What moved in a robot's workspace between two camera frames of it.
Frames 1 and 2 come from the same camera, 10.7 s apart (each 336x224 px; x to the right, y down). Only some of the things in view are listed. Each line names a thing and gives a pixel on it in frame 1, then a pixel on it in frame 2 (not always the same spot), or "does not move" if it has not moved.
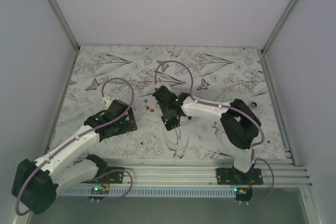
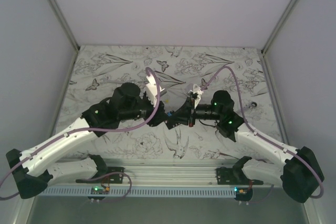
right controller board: x=243 y=194 does not move
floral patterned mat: x=132 y=73 does not move
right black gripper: x=161 y=109 → x=184 y=113
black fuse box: x=170 y=123 does not move
